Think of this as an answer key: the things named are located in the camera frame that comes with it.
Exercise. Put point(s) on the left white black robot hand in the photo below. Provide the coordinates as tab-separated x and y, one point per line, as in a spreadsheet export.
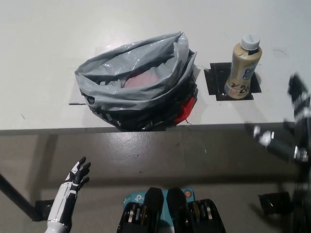
65	191

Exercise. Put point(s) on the beige protein shake bottle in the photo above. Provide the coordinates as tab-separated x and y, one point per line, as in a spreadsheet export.
241	70

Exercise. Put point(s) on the grey plastic bag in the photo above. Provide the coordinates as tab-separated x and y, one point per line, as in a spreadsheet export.
136	97

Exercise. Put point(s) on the black metal table leg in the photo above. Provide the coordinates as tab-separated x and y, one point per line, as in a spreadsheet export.
17	191

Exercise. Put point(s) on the pink red flat packet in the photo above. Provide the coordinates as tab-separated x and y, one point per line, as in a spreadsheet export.
143	80

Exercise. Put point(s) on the black tape square marker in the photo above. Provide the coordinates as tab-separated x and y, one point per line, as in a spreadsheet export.
215	80

